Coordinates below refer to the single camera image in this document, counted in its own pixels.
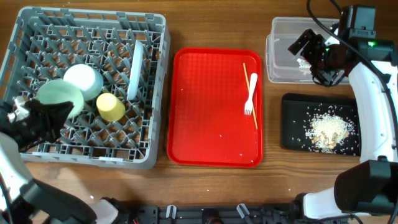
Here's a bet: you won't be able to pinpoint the red serving tray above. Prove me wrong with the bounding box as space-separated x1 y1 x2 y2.
167 47 264 168

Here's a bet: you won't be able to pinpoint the grey dishwasher rack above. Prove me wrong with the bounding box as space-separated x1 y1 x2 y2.
1 7 171 169

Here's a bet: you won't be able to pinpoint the yellow plastic cup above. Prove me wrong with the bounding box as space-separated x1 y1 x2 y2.
96 93 125 122

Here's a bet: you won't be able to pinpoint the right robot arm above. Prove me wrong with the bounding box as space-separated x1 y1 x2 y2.
289 5 397 223

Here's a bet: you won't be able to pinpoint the light blue bowl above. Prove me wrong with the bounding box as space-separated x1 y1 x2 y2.
63 64 104 101

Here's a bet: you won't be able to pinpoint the clear plastic bin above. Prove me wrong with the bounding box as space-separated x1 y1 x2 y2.
266 17 338 84

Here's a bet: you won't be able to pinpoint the light green bowl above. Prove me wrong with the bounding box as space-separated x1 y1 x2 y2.
35 79 85 119

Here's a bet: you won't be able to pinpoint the white plastic fork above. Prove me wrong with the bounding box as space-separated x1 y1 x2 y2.
244 73 258 115

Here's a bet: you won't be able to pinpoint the wooden chopstick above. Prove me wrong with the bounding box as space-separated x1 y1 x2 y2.
243 63 258 129

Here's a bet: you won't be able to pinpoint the rice food scraps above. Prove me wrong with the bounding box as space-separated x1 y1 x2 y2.
290 105 358 155

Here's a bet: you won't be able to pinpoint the light blue plate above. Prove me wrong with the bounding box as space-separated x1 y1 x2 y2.
127 40 144 101

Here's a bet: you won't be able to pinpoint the black waste tray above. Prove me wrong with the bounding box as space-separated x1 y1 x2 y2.
281 93 361 156

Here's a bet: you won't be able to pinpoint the white napkin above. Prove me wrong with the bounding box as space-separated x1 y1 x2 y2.
297 58 311 69

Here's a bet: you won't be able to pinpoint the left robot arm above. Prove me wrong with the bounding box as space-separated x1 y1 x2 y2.
1 100 120 223

